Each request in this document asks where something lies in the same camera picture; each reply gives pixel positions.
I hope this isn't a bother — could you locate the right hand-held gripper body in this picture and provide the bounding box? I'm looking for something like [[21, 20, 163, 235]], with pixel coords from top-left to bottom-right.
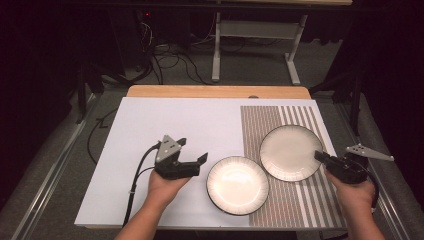
[[324, 143, 395, 185]]

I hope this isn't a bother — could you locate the white plate dark rim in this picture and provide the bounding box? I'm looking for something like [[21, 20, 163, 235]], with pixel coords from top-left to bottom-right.
[[206, 155, 271, 217], [258, 124, 324, 183]]

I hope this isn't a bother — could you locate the thin black cable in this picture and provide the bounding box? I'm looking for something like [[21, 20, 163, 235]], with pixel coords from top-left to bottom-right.
[[86, 107, 120, 165]]

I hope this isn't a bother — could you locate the dark equipment box red light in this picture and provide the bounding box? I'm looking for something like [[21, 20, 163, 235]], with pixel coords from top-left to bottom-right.
[[108, 8, 193, 73]]

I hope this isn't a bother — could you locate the white metal table frame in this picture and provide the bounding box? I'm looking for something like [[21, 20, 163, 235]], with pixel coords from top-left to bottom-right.
[[211, 0, 354, 86]]

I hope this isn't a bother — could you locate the left hand-held gripper cable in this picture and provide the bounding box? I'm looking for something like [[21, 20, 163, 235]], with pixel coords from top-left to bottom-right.
[[122, 141, 163, 228]]

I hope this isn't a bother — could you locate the hand-held gripper cable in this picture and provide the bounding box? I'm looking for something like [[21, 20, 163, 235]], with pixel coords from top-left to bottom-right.
[[361, 162, 381, 213], [122, 141, 163, 228]]

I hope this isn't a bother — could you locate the black metal stand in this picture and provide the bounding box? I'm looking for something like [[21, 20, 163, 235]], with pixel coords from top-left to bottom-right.
[[75, 62, 105, 125], [309, 70, 364, 137]]

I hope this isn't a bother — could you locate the right hand-held gripper cable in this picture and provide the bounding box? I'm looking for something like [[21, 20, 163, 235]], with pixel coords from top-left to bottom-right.
[[361, 162, 381, 213]]

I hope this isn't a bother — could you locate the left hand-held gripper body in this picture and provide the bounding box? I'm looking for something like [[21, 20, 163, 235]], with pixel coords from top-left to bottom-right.
[[153, 134, 201, 181]]

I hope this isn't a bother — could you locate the person's left hand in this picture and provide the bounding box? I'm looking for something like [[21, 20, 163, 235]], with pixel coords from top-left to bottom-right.
[[144, 169, 192, 212]]

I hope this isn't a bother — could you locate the brown striped placemat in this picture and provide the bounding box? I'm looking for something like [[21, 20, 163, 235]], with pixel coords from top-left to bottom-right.
[[239, 105, 348, 229]]

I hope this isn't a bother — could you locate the white board table cover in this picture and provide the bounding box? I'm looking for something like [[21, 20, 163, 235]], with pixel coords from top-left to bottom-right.
[[73, 96, 348, 231]]

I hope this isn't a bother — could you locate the person's right hand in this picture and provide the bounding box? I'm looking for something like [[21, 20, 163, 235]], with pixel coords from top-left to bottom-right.
[[324, 168, 377, 215]]

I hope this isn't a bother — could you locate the tangle of black floor cables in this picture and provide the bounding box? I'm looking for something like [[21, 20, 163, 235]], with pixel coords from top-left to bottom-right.
[[134, 19, 214, 86]]

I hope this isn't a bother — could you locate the aluminium floor rail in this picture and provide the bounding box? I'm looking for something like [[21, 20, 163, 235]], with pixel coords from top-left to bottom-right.
[[335, 102, 412, 240], [9, 94, 102, 240]]

